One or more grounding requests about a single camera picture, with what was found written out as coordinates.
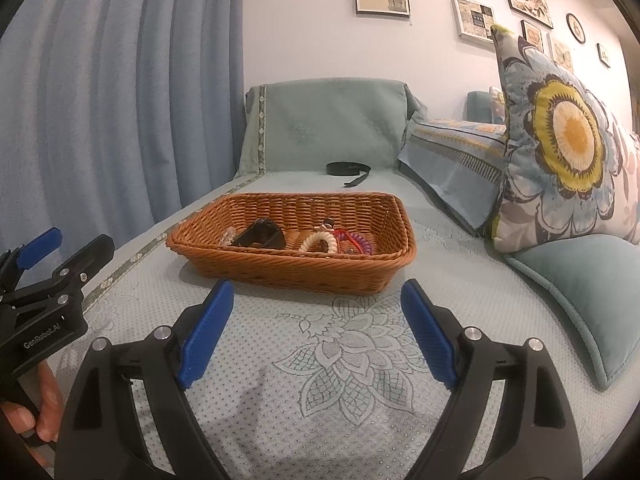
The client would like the purple spiral hair tie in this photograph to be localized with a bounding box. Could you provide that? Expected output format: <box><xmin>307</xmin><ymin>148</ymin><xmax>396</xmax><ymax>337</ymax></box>
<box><xmin>344</xmin><ymin>231</ymin><xmax>377</xmax><ymax>256</ymax></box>

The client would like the cream spiral hair tie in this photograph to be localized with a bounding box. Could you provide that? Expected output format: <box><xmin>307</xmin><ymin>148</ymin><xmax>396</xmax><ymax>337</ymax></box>
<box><xmin>297</xmin><ymin>231</ymin><xmax>340</xmax><ymax>255</ymax></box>

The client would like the metal barrette hair clip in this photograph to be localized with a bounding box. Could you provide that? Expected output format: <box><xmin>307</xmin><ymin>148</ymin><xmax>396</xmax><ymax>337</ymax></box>
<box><xmin>322</xmin><ymin>218</ymin><xmax>335</xmax><ymax>231</ymax></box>

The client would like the person's left hand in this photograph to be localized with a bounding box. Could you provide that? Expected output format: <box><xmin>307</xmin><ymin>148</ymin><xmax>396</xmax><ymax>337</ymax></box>
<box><xmin>1</xmin><ymin>361</ymin><xmax>64</xmax><ymax>479</ymax></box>

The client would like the teal velvet cushion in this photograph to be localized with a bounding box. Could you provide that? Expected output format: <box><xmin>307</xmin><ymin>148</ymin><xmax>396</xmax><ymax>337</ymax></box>
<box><xmin>504</xmin><ymin>234</ymin><xmax>639</xmax><ymax>390</ymax></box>

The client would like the blue curtain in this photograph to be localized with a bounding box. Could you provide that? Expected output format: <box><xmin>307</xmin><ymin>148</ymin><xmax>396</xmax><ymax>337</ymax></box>
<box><xmin>1</xmin><ymin>0</ymin><xmax>244</xmax><ymax>282</ymax></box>

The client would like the teal sofa cover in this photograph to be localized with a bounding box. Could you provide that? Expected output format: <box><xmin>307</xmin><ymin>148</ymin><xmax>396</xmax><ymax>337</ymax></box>
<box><xmin>46</xmin><ymin>77</ymin><xmax>640</xmax><ymax>480</ymax></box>

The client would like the brown wicker basket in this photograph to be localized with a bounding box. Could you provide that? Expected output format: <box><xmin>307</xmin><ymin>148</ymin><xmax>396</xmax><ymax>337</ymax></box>
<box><xmin>166</xmin><ymin>192</ymin><xmax>416</xmax><ymax>296</ymax></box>

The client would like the large floral pillow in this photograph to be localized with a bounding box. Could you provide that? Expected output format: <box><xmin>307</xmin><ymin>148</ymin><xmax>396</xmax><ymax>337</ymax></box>
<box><xmin>491</xmin><ymin>25</ymin><xmax>639</xmax><ymax>254</ymax></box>

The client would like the striped backrest cushion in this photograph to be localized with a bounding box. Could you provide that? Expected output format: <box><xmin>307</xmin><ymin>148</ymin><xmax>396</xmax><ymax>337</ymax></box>
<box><xmin>398</xmin><ymin>115</ymin><xmax>506</xmax><ymax>236</ymax></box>

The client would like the butterfly light framed picture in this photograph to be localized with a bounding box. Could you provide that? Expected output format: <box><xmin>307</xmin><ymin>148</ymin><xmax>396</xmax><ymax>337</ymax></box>
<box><xmin>548</xmin><ymin>32</ymin><xmax>574</xmax><ymax>73</ymax></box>

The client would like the tiny framed picture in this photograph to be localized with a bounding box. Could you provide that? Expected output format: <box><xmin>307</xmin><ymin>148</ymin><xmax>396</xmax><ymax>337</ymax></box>
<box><xmin>597</xmin><ymin>42</ymin><xmax>611</xmax><ymax>67</ymax></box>

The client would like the small dark framed picture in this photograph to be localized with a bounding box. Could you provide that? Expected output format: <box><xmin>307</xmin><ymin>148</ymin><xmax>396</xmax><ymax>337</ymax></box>
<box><xmin>521</xmin><ymin>20</ymin><xmax>544</xmax><ymax>52</ymax></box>

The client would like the white framed print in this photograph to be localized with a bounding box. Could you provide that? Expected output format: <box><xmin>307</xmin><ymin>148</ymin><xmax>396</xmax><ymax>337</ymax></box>
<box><xmin>451</xmin><ymin>0</ymin><xmax>495</xmax><ymax>48</ymax></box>

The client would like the black strap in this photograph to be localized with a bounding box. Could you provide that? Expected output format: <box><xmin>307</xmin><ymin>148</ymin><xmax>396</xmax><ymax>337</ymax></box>
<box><xmin>325</xmin><ymin>160</ymin><xmax>372</xmax><ymax>189</ymax></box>

